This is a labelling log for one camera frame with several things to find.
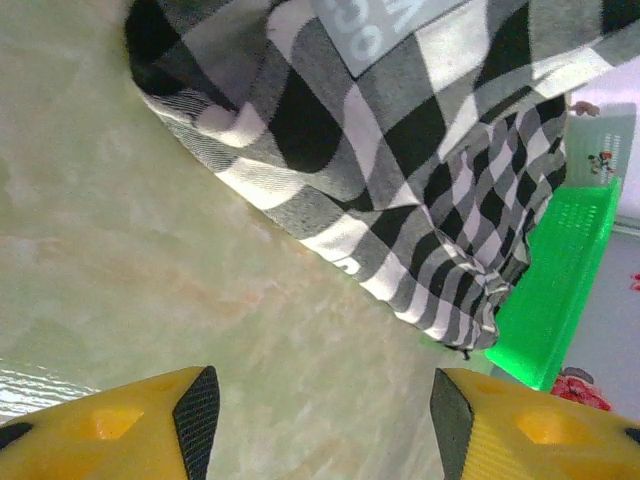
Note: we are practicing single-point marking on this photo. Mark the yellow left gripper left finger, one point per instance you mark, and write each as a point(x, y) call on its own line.
point(100, 440)

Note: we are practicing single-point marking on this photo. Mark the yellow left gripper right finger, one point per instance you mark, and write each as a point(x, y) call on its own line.
point(540, 440)

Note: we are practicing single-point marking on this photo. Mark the black and white plaid shirt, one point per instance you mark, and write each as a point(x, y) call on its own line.
point(350, 150)

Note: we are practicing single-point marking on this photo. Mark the green plastic basket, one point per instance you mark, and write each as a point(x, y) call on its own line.
point(550, 280)

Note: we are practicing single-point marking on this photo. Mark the aluminium rail frame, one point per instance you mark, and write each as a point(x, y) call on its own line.
point(35, 390)

